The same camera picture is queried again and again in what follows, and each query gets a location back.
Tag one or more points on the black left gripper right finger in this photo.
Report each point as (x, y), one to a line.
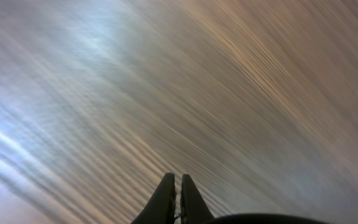
(194, 209)

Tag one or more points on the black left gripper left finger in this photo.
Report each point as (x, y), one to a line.
(160, 209)

